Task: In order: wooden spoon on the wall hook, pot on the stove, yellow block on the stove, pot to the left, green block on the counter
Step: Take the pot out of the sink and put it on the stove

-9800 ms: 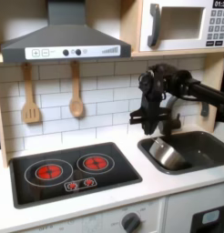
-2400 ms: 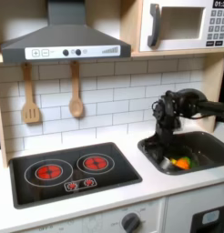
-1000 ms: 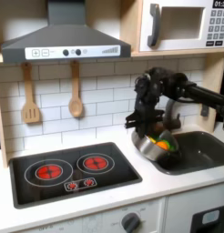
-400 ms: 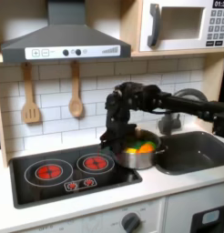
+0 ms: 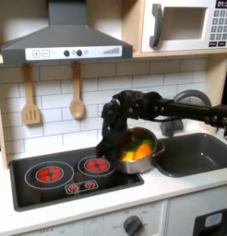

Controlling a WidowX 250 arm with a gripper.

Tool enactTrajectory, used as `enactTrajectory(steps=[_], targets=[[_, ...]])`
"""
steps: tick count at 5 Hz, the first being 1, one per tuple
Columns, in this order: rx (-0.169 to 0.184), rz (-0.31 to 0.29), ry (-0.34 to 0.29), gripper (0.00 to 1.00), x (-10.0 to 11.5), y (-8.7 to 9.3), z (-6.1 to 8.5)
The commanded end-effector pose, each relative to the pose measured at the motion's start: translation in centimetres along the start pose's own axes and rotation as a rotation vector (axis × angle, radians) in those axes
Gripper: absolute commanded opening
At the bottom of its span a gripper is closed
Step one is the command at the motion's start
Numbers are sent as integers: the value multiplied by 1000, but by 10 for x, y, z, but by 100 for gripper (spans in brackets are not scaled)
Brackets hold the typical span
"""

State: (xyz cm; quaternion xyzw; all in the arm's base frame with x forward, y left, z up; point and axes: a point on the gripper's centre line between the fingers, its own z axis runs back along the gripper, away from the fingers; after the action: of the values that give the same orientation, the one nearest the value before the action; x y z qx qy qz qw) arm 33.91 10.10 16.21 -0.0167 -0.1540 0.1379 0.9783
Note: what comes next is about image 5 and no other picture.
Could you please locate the wooden spoon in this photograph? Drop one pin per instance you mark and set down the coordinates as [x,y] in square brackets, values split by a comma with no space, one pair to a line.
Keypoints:
[77,109]

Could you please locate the green toy block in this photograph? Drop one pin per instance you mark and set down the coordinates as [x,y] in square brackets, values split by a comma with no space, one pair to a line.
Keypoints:
[135,145]

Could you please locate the orange toy carrot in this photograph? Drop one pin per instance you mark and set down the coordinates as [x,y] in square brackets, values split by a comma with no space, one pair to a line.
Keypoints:
[143,151]

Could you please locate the dark grey tap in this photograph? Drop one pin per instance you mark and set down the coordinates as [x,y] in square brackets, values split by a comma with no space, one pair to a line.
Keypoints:
[172,127]

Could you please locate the grey oven knob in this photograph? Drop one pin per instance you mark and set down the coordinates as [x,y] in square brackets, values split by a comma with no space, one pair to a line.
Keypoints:
[132,226]

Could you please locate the black stove cooktop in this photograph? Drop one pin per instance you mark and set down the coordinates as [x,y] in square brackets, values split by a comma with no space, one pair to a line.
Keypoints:
[41,196]

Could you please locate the wooden slotted spatula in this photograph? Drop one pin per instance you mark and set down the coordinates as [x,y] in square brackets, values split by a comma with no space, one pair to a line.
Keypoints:
[31,115]

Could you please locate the dark grey sink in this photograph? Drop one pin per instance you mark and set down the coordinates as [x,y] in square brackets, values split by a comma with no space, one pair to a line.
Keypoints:
[195,153]

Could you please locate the grey range hood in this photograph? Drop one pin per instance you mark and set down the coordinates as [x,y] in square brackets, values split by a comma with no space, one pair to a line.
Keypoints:
[66,37]

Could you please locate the white toy microwave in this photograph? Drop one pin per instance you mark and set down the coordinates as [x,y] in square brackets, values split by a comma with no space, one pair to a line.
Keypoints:
[186,43]

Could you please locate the black dishwasher panel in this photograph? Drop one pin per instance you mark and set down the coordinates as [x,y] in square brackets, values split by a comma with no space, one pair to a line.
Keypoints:
[201,229]

